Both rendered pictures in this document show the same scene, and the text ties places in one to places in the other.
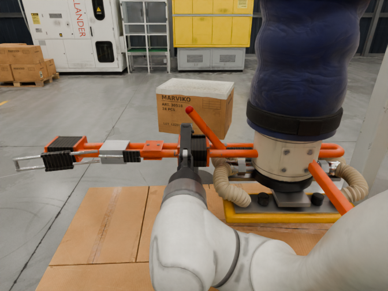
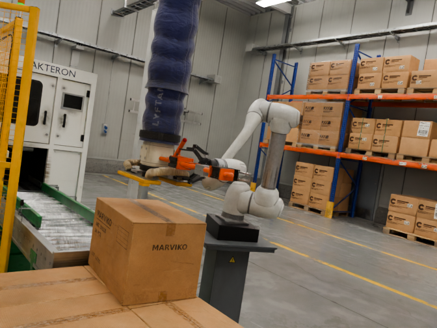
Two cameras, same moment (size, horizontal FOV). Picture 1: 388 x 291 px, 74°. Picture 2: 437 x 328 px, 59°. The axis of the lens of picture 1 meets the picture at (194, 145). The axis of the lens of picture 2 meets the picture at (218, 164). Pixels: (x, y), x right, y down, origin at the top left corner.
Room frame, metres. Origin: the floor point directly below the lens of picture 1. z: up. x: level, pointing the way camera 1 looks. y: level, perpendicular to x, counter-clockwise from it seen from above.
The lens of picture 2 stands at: (1.65, 1.65, 1.35)
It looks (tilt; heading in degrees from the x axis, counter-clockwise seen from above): 3 degrees down; 232
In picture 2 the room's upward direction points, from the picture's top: 9 degrees clockwise
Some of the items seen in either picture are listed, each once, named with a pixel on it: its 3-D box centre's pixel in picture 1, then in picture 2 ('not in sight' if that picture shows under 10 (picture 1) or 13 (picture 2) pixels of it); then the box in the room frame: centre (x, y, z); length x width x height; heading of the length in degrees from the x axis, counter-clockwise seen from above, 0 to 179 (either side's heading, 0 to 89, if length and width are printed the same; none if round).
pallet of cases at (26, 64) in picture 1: (22, 64); not in sight; (6.67, 4.31, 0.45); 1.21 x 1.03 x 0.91; 92
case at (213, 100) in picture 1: (196, 107); not in sight; (2.23, -0.02, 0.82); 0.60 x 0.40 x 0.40; 73
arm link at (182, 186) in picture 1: (184, 202); (217, 166); (0.40, 0.02, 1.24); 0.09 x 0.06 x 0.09; 90
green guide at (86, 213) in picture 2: not in sight; (70, 200); (0.46, -2.15, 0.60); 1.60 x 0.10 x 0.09; 93
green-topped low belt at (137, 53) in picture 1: (149, 60); not in sight; (8.07, 1.34, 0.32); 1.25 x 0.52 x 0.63; 92
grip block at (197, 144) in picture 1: (193, 149); (180, 163); (0.62, 0.00, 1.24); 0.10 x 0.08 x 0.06; 0
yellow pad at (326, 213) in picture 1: (289, 202); (169, 176); (0.53, -0.25, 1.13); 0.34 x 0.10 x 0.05; 90
